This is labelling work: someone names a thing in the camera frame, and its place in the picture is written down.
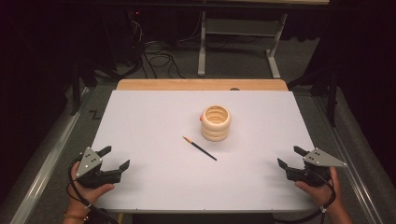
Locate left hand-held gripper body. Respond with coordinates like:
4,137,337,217
75,147,122,189

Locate gold bracelet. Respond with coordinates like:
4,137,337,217
63,210,90,221

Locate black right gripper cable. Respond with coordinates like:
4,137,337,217
273,169,338,224

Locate aluminium floor rail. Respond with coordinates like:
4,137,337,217
313,95,385,224
8,88,91,224

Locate black floor cables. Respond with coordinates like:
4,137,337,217
141,39,187,80

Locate black metal stand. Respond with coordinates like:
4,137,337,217
288,66,340,128
68,57,96,117

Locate black pencil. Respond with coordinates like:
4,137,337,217
182,135,219,162

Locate person's left hand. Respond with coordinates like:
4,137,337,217
69,161,116,210

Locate white metal desk frame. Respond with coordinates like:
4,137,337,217
197,0,331,79

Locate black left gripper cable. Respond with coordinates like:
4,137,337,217
66,157,120,224

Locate person's right hand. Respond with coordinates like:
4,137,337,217
294,166,342,209

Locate white table mat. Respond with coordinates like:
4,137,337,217
90,90,318,214

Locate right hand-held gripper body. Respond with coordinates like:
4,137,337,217
286,147,347,188

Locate wooden table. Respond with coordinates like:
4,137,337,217
116,78,290,92

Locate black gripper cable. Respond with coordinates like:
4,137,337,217
273,169,338,224
66,157,120,224

